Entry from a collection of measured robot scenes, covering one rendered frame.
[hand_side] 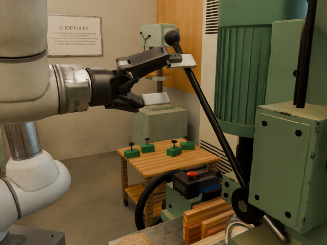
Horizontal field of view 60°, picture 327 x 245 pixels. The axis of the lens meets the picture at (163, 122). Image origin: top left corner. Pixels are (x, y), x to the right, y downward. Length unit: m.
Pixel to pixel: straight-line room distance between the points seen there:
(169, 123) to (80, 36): 1.46
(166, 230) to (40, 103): 0.49
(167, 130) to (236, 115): 2.42
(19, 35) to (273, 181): 0.40
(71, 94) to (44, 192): 0.64
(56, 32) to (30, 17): 3.06
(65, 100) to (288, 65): 0.38
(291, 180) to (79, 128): 3.40
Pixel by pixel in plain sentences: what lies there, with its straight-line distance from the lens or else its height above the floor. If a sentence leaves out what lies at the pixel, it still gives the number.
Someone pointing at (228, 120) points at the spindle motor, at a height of 1.23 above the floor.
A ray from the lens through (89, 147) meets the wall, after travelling 3.79.
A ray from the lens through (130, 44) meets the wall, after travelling 3.74.
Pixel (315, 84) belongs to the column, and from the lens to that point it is 0.45.
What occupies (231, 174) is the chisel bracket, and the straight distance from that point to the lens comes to 0.74.
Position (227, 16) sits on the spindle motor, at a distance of 0.60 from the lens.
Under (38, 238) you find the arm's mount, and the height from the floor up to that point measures 0.71.
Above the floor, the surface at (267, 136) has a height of 1.26.
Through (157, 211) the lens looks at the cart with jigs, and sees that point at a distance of 2.22.
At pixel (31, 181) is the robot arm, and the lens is 1.08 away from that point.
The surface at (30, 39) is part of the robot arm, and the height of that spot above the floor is 1.39.
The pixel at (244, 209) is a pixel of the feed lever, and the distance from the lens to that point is 0.51.
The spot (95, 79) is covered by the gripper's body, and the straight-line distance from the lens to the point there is 0.53.
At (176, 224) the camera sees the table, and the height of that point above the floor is 0.90.
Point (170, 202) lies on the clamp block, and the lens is 0.92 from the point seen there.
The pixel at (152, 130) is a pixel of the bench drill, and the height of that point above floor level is 0.54.
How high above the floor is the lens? 1.38
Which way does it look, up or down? 15 degrees down
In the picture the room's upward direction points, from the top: straight up
